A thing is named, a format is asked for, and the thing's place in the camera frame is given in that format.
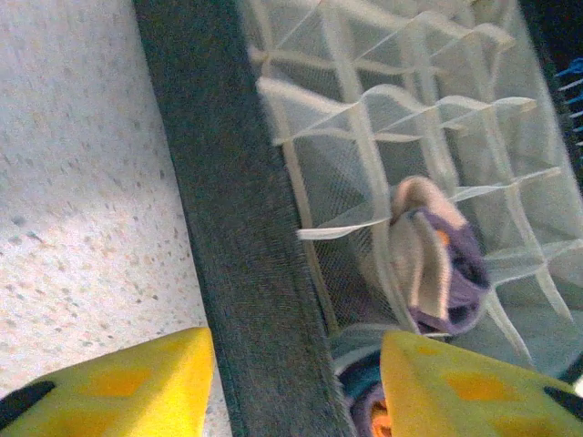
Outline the purple sock with teal toe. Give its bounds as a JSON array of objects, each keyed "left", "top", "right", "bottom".
[{"left": 336, "top": 359, "right": 395, "bottom": 437}]

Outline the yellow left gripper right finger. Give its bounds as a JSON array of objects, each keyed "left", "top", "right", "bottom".
[{"left": 379, "top": 330, "right": 583, "bottom": 437}]

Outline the purple sock with tan toe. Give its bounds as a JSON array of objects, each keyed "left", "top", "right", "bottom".
[{"left": 389, "top": 176, "right": 493, "bottom": 338}]

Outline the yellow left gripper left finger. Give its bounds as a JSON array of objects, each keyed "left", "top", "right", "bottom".
[{"left": 0, "top": 326, "right": 216, "bottom": 437}]

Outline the grey fabric divider organizer box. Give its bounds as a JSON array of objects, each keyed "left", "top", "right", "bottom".
[{"left": 131, "top": 0, "right": 583, "bottom": 437}]

